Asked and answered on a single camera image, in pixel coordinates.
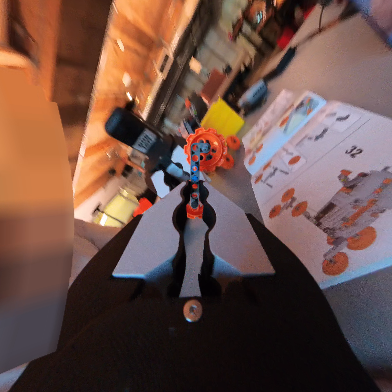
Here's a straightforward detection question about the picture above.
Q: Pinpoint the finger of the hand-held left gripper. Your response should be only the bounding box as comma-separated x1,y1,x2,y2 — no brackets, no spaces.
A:
171,146,192,168
151,170,182,198

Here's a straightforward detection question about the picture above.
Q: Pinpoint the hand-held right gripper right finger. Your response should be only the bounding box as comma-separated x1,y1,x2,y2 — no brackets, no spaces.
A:
200,181,275,276

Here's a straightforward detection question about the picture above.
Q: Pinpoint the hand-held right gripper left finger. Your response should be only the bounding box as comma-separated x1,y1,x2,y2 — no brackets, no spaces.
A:
112,181,188,281

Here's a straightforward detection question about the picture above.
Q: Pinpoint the orange chair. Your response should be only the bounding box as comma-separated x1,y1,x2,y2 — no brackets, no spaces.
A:
133,197,153,218

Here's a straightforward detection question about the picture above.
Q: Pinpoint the yellow storage bin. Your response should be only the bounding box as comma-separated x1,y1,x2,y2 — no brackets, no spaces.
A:
200,98,244,140

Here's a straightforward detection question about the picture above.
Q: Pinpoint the white instruction booklet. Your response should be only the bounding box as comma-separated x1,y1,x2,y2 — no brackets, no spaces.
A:
242,89,392,290

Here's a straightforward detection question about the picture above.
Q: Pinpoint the grey electronic module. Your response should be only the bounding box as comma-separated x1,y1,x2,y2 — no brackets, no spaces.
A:
239,80,269,108

